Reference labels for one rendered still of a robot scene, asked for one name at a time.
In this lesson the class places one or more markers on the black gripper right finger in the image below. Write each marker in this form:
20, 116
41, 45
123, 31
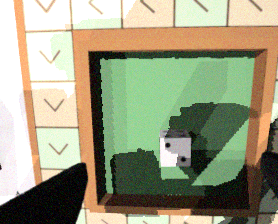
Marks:
269, 169

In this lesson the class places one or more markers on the grey die with black pips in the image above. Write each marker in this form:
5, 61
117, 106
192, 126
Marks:
175, 148

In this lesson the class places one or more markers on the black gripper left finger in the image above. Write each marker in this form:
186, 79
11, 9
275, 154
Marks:
57, 200

